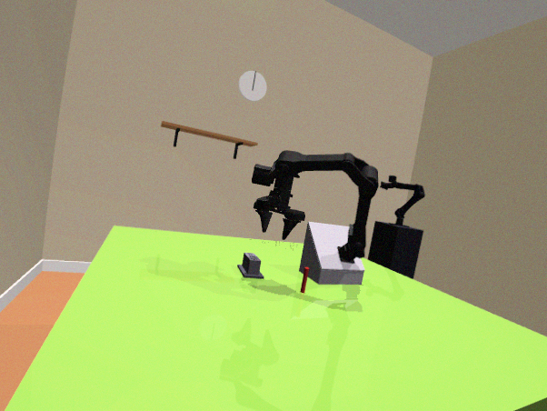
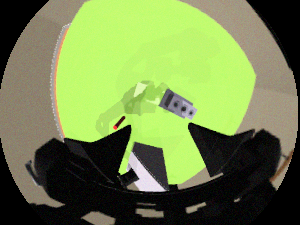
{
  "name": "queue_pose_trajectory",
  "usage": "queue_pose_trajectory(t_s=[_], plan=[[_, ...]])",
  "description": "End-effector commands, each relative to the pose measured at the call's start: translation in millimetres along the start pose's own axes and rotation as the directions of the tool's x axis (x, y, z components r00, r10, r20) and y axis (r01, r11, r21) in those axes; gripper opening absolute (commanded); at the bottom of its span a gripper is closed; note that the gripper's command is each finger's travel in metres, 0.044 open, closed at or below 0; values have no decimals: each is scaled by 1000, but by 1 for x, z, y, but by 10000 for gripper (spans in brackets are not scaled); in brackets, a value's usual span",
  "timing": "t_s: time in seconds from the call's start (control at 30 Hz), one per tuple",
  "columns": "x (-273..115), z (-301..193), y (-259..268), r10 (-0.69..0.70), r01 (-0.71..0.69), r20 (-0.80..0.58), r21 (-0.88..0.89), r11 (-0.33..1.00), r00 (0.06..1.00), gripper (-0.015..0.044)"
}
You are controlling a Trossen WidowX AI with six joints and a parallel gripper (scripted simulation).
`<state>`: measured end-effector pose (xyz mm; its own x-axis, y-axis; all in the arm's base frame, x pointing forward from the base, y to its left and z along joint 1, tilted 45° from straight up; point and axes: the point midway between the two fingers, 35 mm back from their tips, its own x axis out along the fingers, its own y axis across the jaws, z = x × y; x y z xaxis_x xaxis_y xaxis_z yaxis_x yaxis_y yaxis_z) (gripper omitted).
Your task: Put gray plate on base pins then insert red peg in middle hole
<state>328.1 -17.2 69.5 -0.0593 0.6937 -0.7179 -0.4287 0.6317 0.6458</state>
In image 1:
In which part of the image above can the red peg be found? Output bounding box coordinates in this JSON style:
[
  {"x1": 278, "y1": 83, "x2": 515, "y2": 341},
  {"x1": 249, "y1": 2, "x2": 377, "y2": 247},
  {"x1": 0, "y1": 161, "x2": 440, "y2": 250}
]
[{"x1": 301, "y1": 267, "x2": 309, "y2": 293}]

